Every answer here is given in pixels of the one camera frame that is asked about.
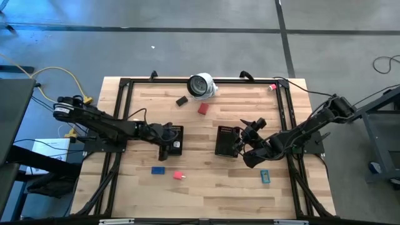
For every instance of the yellow power plug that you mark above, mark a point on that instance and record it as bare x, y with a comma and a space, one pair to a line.
71, 133

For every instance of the white cylindrical security camera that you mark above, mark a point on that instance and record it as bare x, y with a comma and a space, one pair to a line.
200, 86

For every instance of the teal rectangular card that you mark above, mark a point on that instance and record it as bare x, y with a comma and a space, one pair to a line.
265, 177

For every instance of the black table clamp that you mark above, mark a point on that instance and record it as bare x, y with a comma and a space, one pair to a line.
153, 75
247, 75

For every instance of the dark grey desk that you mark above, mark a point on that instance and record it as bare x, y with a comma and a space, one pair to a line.
12, 109

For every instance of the black bag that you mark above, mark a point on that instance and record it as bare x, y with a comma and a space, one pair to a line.
50, 186

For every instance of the red block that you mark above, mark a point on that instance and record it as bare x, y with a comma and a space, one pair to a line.
203, 108

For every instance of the pink red plug adapter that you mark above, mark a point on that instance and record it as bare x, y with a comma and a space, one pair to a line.
178, 175

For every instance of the small pink white adapter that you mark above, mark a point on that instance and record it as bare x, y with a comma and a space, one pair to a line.
272, 87

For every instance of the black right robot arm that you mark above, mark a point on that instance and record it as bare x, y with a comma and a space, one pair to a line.
312, 125

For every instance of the person's foot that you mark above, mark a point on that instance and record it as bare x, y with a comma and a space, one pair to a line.
374, 167

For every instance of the black diagonal bar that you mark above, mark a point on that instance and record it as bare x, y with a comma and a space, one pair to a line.
40, 161

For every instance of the dark brown block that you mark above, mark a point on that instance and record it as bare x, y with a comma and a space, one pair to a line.
181, 101

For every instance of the silver aluminium bracket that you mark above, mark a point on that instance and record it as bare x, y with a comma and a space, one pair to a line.
290, 222
115, 221

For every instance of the blue block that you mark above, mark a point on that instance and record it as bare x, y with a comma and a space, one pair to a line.
158, 170

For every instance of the black mesh basket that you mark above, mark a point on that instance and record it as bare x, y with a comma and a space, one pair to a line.
178, 152
223, 140

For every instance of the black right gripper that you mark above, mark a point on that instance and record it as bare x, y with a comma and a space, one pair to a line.
253, 137

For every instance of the grey metal cart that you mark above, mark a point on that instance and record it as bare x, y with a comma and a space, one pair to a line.
381, 147

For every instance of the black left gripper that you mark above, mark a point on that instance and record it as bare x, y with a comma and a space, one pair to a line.
159, 134

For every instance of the white paper sheet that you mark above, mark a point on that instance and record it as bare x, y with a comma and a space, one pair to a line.
56, 147

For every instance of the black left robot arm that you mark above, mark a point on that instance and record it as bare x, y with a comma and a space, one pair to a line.
103, 123

